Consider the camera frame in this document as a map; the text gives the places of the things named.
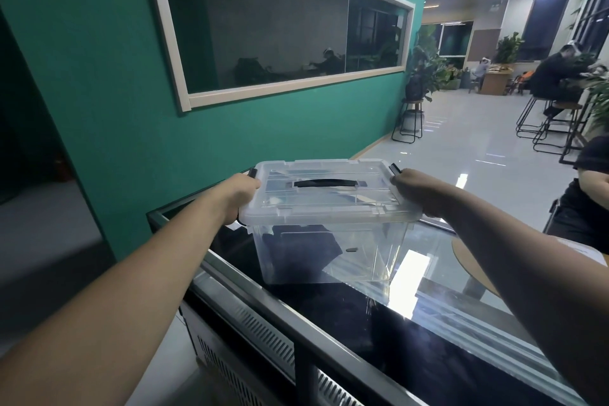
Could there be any person's left hand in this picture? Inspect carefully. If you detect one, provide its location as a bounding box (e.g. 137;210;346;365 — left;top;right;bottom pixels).
216;173;262;226

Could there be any person's right hand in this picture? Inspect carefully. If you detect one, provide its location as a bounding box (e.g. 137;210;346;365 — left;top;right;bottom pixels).
390;168;457;221

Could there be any clear plastic box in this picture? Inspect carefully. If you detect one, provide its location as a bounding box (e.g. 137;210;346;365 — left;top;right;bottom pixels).
237;158;424;289

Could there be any clear plastic lid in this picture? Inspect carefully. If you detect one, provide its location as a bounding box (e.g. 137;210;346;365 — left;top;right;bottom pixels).
237;158;424;228

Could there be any person's right forearm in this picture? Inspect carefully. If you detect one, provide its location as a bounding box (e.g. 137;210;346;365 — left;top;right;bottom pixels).
435;189;609;405

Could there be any person's left forearm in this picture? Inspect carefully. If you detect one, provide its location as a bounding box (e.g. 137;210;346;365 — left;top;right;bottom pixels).
0;184;239;406

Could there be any white flat box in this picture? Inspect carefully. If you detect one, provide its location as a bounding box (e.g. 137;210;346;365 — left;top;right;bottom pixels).
554;235;609;269

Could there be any white round pot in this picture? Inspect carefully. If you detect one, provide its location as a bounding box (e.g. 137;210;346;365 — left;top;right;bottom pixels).
401;109;425;133

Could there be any round wooden table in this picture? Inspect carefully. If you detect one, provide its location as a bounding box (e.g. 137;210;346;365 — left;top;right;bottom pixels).
450;235;503;298

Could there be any black metal plant stand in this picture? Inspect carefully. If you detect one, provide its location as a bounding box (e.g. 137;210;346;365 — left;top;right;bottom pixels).
391;98;426;145

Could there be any black bar stool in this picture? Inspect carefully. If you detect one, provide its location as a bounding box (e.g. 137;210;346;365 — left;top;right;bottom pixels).
516;96;551;140
532;101;584;155

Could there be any tall potted plant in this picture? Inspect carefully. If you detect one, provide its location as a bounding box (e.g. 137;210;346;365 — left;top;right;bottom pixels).
405;25;454;103

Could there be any white framed window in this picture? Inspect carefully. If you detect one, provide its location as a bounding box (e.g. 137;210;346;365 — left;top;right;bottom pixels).
142;0;417;114

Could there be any black chair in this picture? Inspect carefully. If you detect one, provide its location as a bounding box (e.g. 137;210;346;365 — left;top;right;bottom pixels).
542;199;562;235

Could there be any wooden desk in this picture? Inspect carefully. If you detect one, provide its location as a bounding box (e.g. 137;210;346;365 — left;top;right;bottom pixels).
479;67;515;96

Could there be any glass display case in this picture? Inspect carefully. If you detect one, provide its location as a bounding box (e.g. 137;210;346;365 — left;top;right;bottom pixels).
146;170;609;406

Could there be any leafy potted plant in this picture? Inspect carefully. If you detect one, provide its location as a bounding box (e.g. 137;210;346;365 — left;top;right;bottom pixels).
494;31;525;65

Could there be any large leafy green plant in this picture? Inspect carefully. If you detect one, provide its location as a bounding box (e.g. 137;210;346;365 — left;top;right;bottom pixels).
586;74;609;133

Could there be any dark tall window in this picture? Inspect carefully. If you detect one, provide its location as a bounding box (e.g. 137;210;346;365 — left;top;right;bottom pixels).
517;0;572;62

